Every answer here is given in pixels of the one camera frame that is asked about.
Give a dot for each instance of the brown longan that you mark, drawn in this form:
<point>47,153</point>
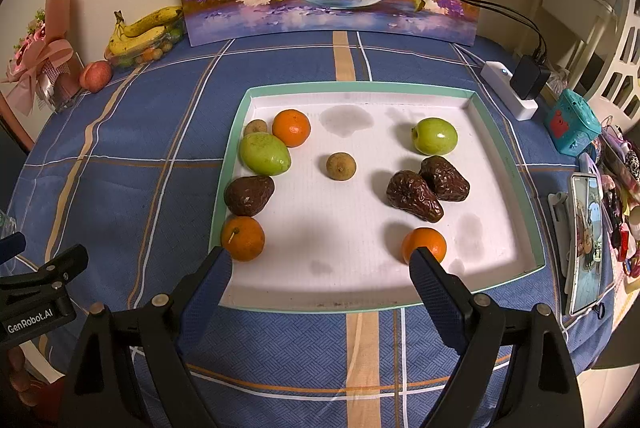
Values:
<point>255,127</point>
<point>341,166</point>

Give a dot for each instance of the blue checked tablecloth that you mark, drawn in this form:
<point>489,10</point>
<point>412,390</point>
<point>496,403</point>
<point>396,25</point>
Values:
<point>150,132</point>

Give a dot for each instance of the dark brown avocado-shaped fruit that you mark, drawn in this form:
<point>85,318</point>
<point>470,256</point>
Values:
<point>249,195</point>

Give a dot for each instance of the small orange with stem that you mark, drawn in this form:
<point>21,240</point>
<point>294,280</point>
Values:
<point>242,238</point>

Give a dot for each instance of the white power strip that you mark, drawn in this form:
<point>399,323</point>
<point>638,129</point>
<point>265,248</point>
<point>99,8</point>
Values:
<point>495,72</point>

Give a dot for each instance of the pile of colourful trinkets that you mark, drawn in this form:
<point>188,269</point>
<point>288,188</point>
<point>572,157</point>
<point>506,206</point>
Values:
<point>620,198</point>

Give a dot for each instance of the black charger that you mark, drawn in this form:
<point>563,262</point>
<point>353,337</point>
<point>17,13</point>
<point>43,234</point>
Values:
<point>527,77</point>

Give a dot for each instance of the round green apple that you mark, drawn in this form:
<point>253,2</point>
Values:
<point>434,136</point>

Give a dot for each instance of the white wooden stool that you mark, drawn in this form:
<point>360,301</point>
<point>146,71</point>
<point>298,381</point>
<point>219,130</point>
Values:
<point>565,17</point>

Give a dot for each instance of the white tray with teal rim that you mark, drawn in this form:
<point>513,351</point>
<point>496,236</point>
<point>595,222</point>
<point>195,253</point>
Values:
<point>350,218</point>

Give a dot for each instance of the large orange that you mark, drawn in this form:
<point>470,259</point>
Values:
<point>291,127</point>

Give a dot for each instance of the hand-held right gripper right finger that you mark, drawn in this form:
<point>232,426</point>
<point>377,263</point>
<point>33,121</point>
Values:
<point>440,303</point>

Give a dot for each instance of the smartphone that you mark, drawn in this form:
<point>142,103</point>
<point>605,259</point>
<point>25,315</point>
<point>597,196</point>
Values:
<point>587,248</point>

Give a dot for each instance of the pink flower bouquet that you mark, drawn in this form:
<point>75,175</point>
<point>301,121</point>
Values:
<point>42,52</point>

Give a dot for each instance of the person's left hand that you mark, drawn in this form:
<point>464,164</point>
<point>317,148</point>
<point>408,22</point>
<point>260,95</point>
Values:
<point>17,368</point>

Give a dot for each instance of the red peach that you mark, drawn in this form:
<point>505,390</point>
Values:
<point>96,76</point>

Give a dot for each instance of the green pear-shaped fruit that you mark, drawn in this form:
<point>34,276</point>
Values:
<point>264,152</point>

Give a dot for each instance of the teal toy box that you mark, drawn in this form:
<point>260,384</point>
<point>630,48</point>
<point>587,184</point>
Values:
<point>572,122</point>

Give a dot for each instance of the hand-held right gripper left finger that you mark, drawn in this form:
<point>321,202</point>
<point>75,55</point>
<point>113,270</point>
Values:
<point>205,293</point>

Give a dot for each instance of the glass fruit bowl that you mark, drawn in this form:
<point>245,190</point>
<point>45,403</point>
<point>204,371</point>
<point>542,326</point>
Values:
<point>160,47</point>

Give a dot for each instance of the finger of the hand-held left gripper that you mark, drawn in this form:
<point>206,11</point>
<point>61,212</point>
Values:
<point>12,245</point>
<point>50,270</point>

